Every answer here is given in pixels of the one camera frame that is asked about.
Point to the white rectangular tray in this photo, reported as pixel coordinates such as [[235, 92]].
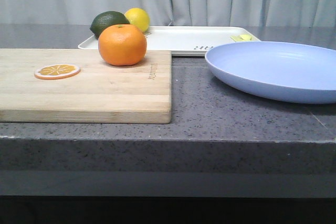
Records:
[[192, 40]]

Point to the orange mandarin fruit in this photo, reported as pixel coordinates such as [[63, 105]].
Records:
[[122, 45]]

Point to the orange slice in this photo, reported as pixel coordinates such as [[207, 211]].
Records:
[[57, 71]]

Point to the yellow lemon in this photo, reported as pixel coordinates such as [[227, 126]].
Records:
[[139, 18]]

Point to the green lime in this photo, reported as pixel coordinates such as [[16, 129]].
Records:
[[105, 20]]

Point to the wooden cutting board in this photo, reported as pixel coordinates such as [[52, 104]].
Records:
[[99, 93]]

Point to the yellow peel pieces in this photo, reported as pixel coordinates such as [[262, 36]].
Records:
[[243, 37]]

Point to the light blue plate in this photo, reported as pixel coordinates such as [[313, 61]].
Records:
[[280, 71]]

